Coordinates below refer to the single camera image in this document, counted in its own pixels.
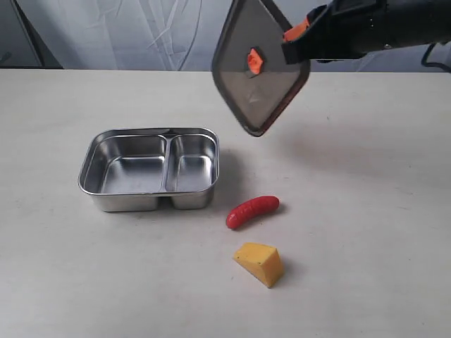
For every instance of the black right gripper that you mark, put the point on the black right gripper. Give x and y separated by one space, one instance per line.
352 29

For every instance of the dark transparent lunch box lid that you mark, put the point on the dark transparent lunch box lid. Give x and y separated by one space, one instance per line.
249 67

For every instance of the red toy sausage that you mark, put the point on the red toy sausage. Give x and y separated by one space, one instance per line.
251 209

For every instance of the yellow toy cheese wedge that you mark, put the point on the yellow toy cheese wedge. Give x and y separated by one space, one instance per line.
262 261

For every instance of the steel two-compartment lunch box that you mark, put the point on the steel two-compartment lunch box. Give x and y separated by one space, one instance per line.
130 170

